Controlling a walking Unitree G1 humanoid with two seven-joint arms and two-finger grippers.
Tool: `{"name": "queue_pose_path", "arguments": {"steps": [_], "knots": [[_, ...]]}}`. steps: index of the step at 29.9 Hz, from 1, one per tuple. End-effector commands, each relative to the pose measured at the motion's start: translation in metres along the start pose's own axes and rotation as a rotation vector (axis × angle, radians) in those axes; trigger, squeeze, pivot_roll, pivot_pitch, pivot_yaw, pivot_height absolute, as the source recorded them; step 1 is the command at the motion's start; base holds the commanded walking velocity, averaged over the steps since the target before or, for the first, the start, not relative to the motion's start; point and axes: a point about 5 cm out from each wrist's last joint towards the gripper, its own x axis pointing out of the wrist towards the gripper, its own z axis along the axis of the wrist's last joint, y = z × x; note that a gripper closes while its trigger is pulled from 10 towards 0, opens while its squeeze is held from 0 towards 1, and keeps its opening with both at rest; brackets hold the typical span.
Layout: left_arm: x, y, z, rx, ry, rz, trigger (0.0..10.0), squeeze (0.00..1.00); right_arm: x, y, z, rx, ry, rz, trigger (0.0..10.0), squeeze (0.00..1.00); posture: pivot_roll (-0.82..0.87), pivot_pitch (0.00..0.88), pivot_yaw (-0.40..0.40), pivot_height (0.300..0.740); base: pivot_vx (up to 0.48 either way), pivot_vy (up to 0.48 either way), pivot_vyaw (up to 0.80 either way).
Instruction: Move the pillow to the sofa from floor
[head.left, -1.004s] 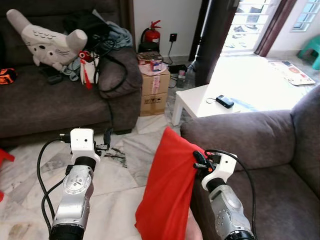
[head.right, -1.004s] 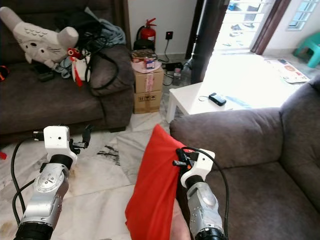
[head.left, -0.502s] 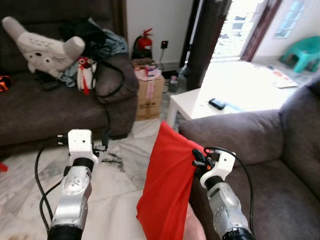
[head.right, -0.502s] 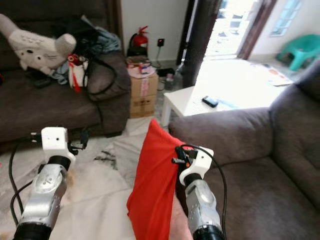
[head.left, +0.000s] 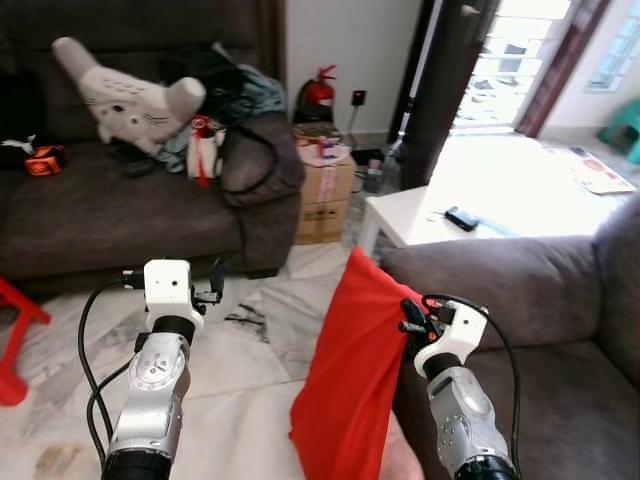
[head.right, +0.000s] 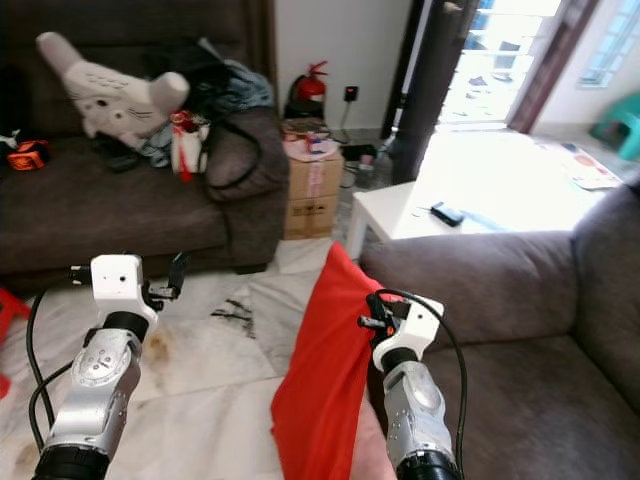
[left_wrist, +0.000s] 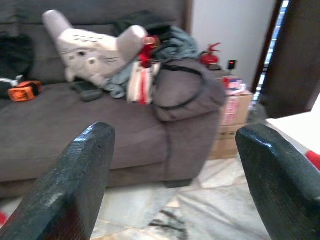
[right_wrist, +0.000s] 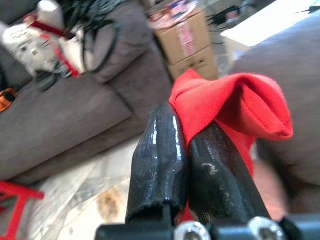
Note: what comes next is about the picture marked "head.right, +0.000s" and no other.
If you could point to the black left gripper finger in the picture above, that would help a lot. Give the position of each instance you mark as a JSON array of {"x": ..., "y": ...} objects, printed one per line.
[{"x": 179, "y": 268}]

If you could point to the red pillow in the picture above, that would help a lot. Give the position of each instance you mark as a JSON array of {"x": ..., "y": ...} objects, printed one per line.
[{"x": 335, "y": 380}]

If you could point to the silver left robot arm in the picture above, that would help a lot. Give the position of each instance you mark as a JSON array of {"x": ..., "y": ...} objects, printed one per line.
[{"x": 95, "y": 390}]

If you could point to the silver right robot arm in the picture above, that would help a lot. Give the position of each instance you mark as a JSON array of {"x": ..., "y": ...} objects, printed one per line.
[{"x": 415, "y": 420}]

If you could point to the dark grey two-seat sofa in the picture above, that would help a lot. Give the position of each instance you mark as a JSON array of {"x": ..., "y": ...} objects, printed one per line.
[{"x": 530, "y": 330}]

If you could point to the white grey Totoro plush pillow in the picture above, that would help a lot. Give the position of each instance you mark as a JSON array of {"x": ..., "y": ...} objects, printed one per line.
[{"x": 115, "y": 95}]

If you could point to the white side table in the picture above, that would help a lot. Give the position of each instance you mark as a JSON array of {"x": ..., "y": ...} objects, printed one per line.
[{"x": 405, "y": 212}]

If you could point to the grey handheld game console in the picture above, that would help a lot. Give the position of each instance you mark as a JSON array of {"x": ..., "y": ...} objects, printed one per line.
[{"x": 120, "y": 160}]

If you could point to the white handbag with red tassel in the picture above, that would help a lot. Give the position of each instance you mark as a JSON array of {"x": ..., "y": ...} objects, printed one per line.
[{"x": 190, "y": 145}]

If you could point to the black key fob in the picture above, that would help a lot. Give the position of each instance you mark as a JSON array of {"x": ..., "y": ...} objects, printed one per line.
[{"x": 448, "y": 214}]

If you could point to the grey plastic container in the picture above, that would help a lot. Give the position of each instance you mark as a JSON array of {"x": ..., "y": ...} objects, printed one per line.
[{"x": 362, "y": 173}]

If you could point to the cardboard box with fragile tape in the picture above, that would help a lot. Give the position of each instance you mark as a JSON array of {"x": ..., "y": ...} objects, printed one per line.
[{"x": 315, "y": 182}]

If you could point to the red plastic stool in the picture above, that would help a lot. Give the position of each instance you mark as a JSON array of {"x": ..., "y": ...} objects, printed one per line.
[{"x": 10, "y": 310}]

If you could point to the pink cloth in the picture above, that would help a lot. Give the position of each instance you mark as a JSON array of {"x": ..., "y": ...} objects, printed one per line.
[{"x": 332, "y": 152}]

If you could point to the small red blue box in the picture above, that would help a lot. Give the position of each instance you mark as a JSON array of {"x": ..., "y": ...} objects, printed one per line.
[{"x": 315, "y": 143}]

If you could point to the orange black device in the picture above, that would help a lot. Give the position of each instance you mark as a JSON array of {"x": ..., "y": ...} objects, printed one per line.
[{"x": 28, "y": 155}]

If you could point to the blue-grey blanket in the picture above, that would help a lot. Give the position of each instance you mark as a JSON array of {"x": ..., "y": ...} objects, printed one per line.
[{"x": 248, "y": 90}]

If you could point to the black leather handbag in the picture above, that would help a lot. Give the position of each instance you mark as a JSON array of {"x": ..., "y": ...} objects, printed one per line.
[{"x": 190, "y": 70}]

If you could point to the red fire extinguisher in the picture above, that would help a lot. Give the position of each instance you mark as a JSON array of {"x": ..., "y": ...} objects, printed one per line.
[{"x": 308, "y": 92}]

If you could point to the dark wooden door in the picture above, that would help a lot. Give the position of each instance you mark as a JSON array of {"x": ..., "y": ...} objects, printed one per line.
[{"x": 435, "y": 80}]

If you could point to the white barred window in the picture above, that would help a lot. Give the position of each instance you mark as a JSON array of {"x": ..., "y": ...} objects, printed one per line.
[{"x": 495, "y": 60}]

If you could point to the green plastic chair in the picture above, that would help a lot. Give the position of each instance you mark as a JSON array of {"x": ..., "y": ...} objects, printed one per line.
[{"x": 620, "y": 125}]

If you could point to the louvre glass window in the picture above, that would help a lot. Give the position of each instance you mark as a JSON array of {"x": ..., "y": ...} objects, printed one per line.
[{"x": 612, "y": 50}]

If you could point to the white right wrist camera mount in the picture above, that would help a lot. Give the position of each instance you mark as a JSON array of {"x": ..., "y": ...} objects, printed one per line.
[{"x": 405, "y": 335}]

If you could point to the black wall plug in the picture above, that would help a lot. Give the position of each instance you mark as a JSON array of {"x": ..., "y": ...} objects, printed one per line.
[{"x": 350, "y": 93}]

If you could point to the brown wooden door frame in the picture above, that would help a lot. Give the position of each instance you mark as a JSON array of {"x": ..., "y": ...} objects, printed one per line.
[{"x": 555, "y": 60}]

